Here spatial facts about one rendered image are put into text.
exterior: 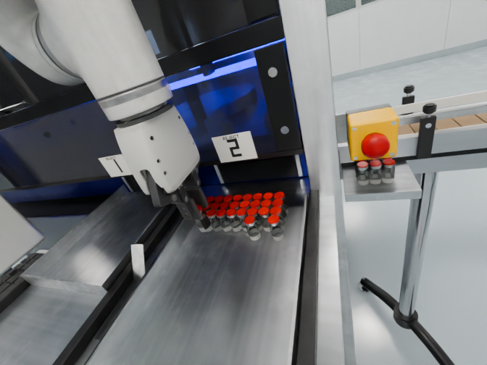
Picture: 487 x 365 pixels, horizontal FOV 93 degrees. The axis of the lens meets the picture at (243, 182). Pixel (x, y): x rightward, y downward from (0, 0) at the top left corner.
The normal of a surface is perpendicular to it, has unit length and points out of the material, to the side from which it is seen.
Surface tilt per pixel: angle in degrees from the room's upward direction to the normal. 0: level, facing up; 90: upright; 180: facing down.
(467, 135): 90
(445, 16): 90
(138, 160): 86
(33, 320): 0
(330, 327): 0
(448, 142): 90
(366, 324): 0
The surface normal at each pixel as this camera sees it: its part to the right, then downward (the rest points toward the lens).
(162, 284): -0.29, -0.81
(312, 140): -0.26, 0.58
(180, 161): 0.93, -0.01
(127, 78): 0.45, 0.36
